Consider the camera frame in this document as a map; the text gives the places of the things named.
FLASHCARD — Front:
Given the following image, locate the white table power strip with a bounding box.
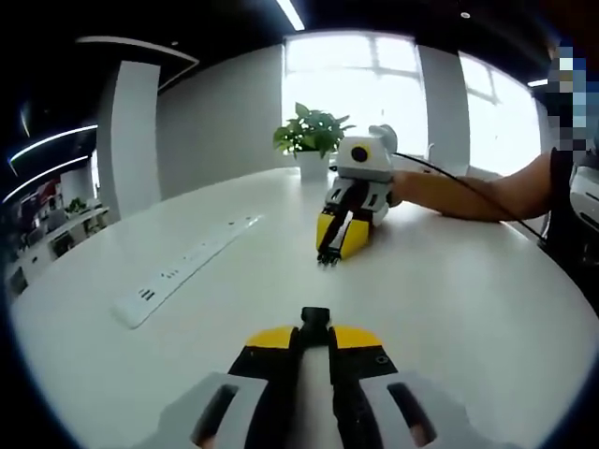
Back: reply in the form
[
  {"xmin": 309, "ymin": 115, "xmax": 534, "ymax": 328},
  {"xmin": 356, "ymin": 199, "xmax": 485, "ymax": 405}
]
[{"xmin": 111, "ymin": 214, "xmax": 266, "ymax": 329}]

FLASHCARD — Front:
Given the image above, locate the large bright window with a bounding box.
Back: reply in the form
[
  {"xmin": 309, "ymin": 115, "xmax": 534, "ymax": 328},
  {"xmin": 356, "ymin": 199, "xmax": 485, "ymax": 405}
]
[{"xmin": 282, "ymin": 31, "xmax": 430, "ymax": 165}]

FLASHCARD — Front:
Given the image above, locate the straight white ceiling light strip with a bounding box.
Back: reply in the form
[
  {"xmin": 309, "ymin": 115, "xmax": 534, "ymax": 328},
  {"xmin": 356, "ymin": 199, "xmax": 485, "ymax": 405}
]
[{"xmin": 275, "ymin": 0, "xmax": 308, "ymax": 32}]

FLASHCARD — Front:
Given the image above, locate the white chest-worn device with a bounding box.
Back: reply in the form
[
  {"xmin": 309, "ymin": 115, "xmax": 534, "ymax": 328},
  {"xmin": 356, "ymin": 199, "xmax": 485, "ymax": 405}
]
[{"xmin": 568, "ymin": 163, "xmax": 599, "ymax": 226}]

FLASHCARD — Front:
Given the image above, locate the person's right hand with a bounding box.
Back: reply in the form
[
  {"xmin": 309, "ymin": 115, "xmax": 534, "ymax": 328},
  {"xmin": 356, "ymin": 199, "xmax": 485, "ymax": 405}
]
[{"xmin": 388, "ymin": 170, "xmax": 436, "ymax": 211}]

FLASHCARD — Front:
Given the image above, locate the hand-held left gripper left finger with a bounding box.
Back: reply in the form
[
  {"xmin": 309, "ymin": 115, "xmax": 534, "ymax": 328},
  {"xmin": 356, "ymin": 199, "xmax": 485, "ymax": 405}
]
[{"xmin": 158, "ymin": 325, "xmax": 300, "ymax": 449}]

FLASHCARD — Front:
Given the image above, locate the white office desk row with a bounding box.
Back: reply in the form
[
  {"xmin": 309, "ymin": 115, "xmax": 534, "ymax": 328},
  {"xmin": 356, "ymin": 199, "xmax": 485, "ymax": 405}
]
[{"xmin": 4, "ymin": 205, "xmax": 111, "ymax": 300}]

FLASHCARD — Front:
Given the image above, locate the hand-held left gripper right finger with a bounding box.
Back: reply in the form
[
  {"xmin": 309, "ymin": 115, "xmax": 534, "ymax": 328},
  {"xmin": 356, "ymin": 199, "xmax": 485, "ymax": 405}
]
[{"xmin": 327, "ymin": 324, "xmax": 470, "ymax": 449}]

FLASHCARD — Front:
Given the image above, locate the black plastic buckle socket part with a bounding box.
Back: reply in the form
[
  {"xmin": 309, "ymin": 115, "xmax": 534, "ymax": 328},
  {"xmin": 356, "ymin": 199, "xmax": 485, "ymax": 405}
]
[{"xmin": 300, "ymin": 306, "xmax": 332, "ymax": 350}]

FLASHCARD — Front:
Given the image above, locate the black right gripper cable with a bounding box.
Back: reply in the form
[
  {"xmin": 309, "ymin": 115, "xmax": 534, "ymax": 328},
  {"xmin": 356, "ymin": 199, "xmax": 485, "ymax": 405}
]
[{"xmin": 391, "ymin": 150, "xmax": 549, "ymax": 242}]

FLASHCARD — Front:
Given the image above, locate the curved white ceiling light strip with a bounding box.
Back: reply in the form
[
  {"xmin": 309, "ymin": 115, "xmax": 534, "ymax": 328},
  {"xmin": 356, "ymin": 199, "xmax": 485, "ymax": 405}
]
[
  {"xmin": 8, "ymin": 123, "xmax": 99, "ymax": 163},
  {"xmin": 2, "ymin": 153, "xmax": 90, "ymax": 205}
]

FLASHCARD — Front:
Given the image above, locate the narrow bright window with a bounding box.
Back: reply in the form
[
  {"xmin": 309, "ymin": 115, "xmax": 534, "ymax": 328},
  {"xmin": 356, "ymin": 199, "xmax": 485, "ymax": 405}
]
[{"xmin": 458, "ymin": 51, "xmax": 544, "ymax": 177}]

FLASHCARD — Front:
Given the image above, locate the green leafy plant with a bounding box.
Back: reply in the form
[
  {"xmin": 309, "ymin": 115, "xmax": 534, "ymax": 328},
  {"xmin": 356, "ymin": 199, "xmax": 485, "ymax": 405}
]
[{"xmin": 273, "ymin": 102, "xmax": 356, "ymax": 160}]

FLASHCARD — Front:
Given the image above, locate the white plant pot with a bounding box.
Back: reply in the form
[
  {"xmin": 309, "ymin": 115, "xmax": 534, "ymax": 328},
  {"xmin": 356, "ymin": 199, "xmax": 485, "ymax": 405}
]
[{"xmin": 294, "ymin": 150, "xmax": 331, "ymax": 181}]

